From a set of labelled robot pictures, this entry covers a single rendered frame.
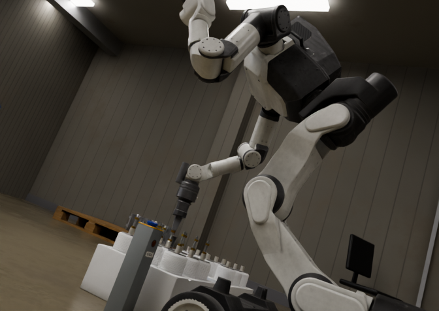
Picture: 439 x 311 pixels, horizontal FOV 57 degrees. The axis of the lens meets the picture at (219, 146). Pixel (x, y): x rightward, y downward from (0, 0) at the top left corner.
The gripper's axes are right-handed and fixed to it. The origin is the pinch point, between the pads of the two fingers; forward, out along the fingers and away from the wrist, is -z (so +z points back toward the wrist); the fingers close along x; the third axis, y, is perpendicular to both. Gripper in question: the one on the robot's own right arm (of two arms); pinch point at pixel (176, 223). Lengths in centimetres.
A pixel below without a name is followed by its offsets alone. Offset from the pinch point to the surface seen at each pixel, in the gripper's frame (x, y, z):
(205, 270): 0.2, 18.7, -14.1
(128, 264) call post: 31.1, -11.5, -19.5
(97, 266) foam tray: 8.6, -23.2, -26.3
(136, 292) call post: 29.7, -5.6, -27.2
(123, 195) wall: -428, -72, 22
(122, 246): 8.5, -17.2, -16.0
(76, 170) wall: -489, -163, 37
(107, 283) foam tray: 12.4, -17.0, -30.1
